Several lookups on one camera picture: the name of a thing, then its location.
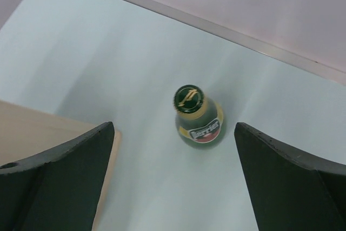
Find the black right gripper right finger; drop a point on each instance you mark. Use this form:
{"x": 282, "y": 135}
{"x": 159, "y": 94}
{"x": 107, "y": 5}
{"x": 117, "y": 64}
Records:
{"x": 289, "y": 188}

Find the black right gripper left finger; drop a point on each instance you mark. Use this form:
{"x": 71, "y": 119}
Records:
{"x": 59, "y": 188}

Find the green Perrier bottle back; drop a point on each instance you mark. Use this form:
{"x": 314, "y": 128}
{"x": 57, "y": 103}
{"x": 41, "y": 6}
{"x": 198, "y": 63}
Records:
{"x": 199, "y": 119}

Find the beige canvas tote bag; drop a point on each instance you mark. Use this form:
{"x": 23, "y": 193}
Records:
{"x": 26, "y": 132}

